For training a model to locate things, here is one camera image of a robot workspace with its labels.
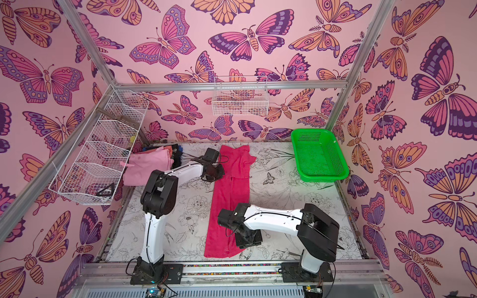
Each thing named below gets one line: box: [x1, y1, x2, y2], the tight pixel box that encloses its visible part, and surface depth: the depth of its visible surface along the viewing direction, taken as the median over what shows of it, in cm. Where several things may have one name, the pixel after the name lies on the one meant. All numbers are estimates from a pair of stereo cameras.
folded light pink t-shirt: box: [119, 146, 174, 187], surface depth 102 cm
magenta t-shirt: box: [204, 145, 257, 258], surface depth 97 cm
